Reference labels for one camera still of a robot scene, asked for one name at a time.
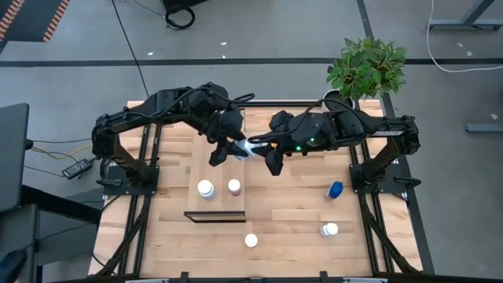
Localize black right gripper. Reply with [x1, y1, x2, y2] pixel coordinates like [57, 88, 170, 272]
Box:
[254, 128, 307, 177]

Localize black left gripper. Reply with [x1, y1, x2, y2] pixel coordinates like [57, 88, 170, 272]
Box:
[207, 110, 248, 168]

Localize white medicine bottle white cap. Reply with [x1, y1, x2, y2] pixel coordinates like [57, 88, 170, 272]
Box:
[196, 178, 216, 201]
[318, 222, 340, 238]
[233, 138, 269, 161]

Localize pink bottle white cap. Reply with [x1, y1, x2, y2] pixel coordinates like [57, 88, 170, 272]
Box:
[227, 178, 242, 197]

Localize clear bottle blue cap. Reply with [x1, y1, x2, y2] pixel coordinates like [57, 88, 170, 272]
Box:
[325, 180, 345, 201]

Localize green plant white pot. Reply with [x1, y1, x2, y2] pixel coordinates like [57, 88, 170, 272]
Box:
[321, 36, 409, 115]

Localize black equipment base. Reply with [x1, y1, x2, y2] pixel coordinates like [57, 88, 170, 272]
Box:
[162, 0, 209, 11]

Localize black power adapter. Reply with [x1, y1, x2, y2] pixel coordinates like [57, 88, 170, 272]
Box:
[61, 157, 94, 181]

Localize black monitor panel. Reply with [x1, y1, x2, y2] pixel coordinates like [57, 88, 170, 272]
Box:
[0, 102, 31, 213]

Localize grey floor bar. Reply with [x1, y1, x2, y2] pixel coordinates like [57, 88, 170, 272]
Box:
[466, 123, 503, 134]

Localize dark grey desk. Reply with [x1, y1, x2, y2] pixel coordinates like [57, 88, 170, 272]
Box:
[0, 183, 104, 283]

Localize dark mat orange striped edges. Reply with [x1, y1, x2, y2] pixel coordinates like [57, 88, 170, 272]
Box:
[0, 0, 72, 43]

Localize dark blue chair part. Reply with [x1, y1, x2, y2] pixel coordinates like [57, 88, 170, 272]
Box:
[0, 249, 27, 283]

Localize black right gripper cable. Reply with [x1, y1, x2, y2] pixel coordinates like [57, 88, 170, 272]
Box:
[247, 98, 357, 143]

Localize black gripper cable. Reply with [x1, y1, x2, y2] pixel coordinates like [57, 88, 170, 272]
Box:
[156, 81, 256, 119]
[247, 98, 357, 143]

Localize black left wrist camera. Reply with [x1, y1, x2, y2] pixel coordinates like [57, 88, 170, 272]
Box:
[218, 106, 245, 137]

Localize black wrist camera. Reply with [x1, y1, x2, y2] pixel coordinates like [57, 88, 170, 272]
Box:
[218, 106, 245, 137]
[269, 109, 295, 131]

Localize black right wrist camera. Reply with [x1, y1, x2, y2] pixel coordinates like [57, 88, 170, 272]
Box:
[269, 109, 295, 131]

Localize black aluminium table frame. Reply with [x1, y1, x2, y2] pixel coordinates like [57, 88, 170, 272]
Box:
[88, 98, 436, 283]

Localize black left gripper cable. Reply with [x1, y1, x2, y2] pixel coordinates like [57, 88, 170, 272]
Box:
[156, 81, 256, 119]

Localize wooden shelf black frame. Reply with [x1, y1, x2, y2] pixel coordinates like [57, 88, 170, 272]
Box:
[183, 108, 248, 224]

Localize coiled black cable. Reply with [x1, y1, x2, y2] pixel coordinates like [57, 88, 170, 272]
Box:
[164, 5, 196, 31]

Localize thin black floor cable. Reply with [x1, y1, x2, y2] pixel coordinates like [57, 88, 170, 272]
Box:
[111, 0, 151, 100]

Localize yellow cable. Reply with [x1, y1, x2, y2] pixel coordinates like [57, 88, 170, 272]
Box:
[30, 144, 94, 161]

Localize white floor cable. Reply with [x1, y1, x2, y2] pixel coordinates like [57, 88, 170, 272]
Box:
[426, 0, 503, 74]

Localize grey desk leg frame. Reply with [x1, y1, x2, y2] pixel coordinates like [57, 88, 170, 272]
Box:
[428, 0, 503, 32]

